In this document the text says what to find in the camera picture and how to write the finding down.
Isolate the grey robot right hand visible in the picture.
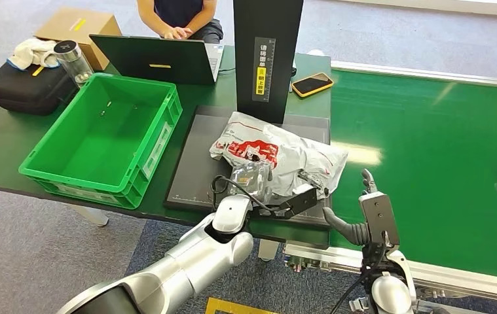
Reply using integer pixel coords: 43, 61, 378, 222
322, 169, 417, 298

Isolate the white red-printed poly package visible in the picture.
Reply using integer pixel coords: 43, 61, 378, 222
209, 111, 349, 200

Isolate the black inbound scanner machine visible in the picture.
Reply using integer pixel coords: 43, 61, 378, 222
163, 0, 332, 228

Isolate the green conveyor belt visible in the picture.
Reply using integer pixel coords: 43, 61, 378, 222
329, 68, 497, 283

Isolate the white cloth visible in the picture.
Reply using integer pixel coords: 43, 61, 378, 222
6, 38, 60, 71

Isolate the green plastic crate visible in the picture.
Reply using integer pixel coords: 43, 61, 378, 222
18, 73, 183, 210

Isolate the phone in yellow case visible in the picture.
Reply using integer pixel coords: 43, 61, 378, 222
290, 72, 335, 98

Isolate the black yellow machine label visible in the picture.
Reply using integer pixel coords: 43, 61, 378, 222
252, 37, 276, 103

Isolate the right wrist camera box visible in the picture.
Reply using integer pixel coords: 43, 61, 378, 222
358, 192, 401, 256

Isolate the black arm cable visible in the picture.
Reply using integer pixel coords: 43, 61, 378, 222
210, 174, 284, 215
328, 273, 367, 314

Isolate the brown cardboard box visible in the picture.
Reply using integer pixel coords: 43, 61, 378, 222
33, 7, 122, 71

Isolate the dark laptop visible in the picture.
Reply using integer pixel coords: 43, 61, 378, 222
88, 34, 225, 86

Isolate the yellow floor tape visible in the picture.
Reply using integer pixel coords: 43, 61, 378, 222
205, 296, 282, 314

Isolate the black carrying case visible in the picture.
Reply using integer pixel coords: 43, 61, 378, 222
0, 62, 78, 116

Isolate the person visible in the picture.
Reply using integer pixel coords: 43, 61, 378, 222
136, 0, 225, 44

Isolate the glass jar black lid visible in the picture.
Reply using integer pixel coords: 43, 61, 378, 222
52, 39, 95, 88

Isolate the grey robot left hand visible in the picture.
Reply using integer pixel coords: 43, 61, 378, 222
229, 161, 275, 205

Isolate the white table leg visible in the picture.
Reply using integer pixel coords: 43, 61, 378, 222
72, 203, 110, 227
258, 239, 282, 262

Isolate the person's hand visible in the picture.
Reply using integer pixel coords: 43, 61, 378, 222
161, 26, 194, 41

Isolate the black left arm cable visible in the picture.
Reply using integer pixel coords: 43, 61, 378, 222
210, 174, 284, 215

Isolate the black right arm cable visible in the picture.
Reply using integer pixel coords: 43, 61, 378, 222
328, 273, 367, 314

